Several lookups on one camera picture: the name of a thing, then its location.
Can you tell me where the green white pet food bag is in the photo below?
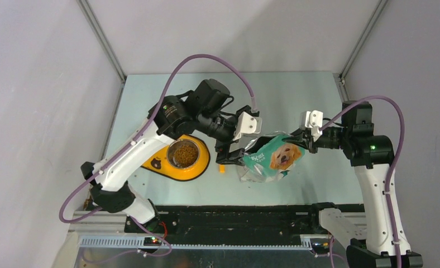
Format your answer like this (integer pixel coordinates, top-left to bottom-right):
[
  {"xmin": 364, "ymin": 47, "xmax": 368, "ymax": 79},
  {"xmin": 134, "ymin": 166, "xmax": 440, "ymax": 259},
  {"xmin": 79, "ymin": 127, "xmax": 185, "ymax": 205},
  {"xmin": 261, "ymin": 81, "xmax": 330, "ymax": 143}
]
[{"xmin": 237, "ymin": 131, "xmax": 305, "ymax": 183}]

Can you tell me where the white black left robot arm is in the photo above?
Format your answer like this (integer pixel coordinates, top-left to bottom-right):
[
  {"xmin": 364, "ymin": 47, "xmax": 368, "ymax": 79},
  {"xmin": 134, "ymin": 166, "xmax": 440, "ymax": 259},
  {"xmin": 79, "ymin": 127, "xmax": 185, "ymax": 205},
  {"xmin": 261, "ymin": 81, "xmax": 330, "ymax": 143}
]
[{"xmin": 81, "ymin": 79, "xmax": 261, "ymax": 233}]

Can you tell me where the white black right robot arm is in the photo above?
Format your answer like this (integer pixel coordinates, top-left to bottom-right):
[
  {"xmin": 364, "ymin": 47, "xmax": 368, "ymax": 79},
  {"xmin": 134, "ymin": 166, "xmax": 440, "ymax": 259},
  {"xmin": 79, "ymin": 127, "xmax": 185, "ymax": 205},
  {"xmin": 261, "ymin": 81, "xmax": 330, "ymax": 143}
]
[{"xmin": 288, "ymin": 100, "xmax": 423, "ymax": 267}]

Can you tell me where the yellow double pet bowl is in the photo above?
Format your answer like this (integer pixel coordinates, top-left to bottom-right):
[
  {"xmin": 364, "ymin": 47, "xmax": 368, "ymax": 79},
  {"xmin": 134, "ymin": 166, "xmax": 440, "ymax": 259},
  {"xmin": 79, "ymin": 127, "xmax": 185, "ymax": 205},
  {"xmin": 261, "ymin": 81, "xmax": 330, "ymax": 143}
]
[{"xmin": 141, "ymin": 135, "xmax": 211, "ymax": 181}]

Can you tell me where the brown pet food kibble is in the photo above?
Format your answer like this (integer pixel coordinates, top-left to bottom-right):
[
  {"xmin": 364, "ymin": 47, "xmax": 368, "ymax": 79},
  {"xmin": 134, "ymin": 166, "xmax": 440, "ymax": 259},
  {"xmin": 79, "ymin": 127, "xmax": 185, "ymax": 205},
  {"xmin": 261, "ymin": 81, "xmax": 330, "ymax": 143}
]
[{"xmin": 173, "ymin": 145, "xmax": 199, "ymax": 168}]

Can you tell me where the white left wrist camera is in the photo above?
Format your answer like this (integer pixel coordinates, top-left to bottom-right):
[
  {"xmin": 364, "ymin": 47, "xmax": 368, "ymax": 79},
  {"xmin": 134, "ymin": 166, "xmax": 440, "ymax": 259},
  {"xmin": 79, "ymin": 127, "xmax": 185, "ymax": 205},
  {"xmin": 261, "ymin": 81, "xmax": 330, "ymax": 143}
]
[{"xmin": 232, "ymin": 112, "xmax": 262, "ymax": 141}]

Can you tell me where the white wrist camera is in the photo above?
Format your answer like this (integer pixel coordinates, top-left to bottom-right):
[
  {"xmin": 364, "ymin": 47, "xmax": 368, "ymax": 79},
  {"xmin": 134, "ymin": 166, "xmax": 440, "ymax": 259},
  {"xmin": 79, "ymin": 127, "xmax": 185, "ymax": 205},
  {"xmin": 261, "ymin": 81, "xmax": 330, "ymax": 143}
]
[
  {"xmin": 299, "ymin": 110, "xmax": 323, "ymax": 142},
  {"xmin": 232, "ymin": 112, "xmax": 262, "ymax": 141}
]

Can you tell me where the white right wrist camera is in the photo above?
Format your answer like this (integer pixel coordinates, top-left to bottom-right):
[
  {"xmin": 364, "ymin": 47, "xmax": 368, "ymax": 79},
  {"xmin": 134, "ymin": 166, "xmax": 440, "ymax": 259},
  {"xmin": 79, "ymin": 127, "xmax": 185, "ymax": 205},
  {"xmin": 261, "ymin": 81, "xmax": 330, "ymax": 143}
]
[{"xmin": 299, "ymin": 110, "xmax": 323, "ymax": 142}]

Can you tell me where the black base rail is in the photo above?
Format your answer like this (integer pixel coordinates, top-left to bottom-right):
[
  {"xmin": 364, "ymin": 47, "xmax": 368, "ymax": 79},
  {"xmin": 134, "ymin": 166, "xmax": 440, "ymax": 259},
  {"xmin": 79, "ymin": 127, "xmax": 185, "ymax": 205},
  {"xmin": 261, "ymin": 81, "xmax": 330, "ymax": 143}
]
[{"xmin": 123, "ymin": 201, "xmax": 365, "ymax": 247}]

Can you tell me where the aluminium frame rail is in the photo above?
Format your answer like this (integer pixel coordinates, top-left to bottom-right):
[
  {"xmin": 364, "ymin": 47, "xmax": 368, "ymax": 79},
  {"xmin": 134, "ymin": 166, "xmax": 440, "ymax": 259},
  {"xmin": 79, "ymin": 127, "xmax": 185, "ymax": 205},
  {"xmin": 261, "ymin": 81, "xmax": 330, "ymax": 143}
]
[{"xmin": 69, "ymin": 211, "xmax": 329, "ymax": 253}]

